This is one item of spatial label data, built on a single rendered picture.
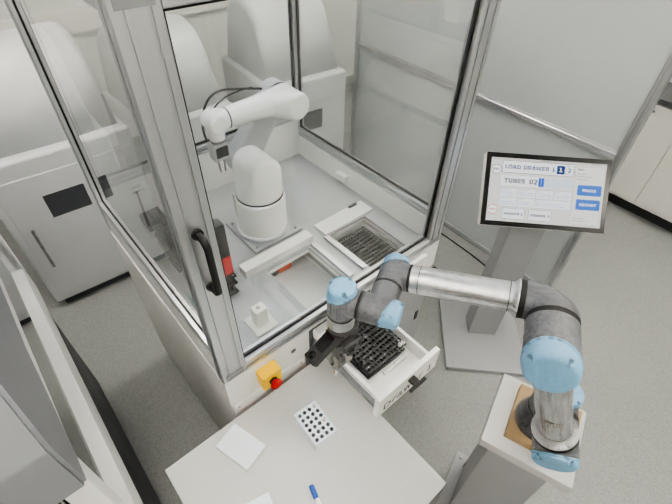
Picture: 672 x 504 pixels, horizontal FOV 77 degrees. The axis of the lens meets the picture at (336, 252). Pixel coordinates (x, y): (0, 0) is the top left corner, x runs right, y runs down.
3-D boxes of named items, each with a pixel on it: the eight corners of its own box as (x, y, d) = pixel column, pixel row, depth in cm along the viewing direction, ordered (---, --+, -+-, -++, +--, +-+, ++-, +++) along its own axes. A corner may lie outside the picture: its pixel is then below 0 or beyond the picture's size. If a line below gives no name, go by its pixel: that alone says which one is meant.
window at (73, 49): (215, 344, 122) (114, 10, 62) (214, 345, 121) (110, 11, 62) (104, 201, 168) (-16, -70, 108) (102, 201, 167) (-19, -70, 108)
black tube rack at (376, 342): (403, 354, 150) (406, 343, 146) (367, 383, 142) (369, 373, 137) (360, 315, 162) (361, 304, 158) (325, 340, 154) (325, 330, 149)
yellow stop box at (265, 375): (284, 380, 142) (282, 368, 137) (266, 393, 138) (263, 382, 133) (275, 369, 144) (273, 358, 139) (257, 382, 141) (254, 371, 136)
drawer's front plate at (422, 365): (434, 366, 149) (440, 348, 142) (376, 418, 135) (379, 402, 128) (430, 362, 150) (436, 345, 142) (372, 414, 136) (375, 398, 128)
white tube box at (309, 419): (337, 434, 137) (337, 429, 134) (316, 450, 133) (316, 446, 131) (314, 405, 144) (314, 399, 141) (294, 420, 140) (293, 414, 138)
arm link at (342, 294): (354, 301, 101) (321, 291, 103) (352, 329, 109) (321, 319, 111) (364, 279, 107) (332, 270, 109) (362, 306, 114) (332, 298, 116)
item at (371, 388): (428, 363, 148) (431, 353, 144) (376, 409, 136) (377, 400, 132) (350, 295, 170) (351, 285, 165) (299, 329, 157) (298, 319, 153)
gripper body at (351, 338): (361, 349, 124) (363, 323, 115) (337, 363, 120) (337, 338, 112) (345, 331, 128) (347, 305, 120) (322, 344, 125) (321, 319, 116)
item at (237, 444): (265, 446, 134) (265, 444, 133) (247, 471, 128) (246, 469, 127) (235, 425, 138) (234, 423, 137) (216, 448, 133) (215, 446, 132)
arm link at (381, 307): (409, 285, 107) (368, 274, 110) (398, 320, 100) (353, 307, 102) (406, 304, 113) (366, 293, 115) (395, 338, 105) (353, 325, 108)
